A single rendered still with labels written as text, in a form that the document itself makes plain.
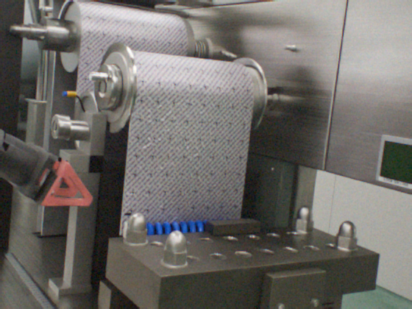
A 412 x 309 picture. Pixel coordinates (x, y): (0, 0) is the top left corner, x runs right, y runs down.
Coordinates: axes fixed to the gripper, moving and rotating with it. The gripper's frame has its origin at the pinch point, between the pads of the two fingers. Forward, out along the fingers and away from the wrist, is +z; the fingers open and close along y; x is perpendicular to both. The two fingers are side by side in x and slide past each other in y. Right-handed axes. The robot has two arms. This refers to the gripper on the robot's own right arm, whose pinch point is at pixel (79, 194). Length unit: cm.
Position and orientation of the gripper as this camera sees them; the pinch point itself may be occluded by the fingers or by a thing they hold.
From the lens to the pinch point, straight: 85.8
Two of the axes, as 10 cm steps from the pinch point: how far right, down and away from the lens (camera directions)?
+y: 4.8, 1.5, -8.7
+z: 7.3, 4.8, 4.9
